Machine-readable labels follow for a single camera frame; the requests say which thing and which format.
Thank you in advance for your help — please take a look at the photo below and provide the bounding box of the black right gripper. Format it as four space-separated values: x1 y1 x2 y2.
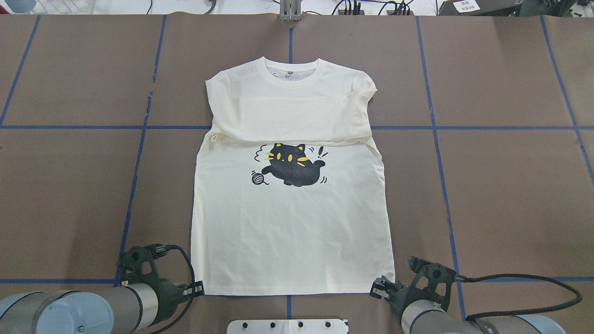
370 276 429 318

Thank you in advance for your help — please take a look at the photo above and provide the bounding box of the floor cable bundle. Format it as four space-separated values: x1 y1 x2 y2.
332 0 416 16

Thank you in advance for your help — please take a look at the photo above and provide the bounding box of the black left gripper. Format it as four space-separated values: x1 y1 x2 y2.
155 278 205 324

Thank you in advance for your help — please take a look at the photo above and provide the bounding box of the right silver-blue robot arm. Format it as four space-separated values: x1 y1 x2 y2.
370 276 566 334

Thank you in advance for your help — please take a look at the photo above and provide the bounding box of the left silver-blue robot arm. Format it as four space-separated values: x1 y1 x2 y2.
0 279 205 334

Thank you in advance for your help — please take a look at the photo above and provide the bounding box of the cream long-sleeve cat shirt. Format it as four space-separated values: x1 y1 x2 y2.
191 58 395 296

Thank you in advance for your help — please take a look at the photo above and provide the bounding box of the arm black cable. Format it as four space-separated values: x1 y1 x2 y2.
457 274 583 321
148 245 196 334

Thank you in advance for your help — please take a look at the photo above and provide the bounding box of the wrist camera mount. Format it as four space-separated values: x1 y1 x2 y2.
117 244 171 285
405 256 468 311

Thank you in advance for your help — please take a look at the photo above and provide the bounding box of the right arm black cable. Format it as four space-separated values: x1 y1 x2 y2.
457 274 583 321

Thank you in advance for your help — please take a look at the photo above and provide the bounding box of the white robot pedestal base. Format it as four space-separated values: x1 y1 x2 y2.
226 319 349 334

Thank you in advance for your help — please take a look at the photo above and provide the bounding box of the aluminium frame post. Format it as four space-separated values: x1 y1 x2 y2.
278 0 303 21

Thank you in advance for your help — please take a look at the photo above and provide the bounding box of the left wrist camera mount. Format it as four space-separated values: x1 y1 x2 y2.
117 244 171 285

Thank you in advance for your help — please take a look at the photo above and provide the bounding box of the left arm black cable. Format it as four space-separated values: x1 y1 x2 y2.
148 245 196 334

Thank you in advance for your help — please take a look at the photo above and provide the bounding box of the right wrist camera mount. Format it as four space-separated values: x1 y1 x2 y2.
405 256 468 311

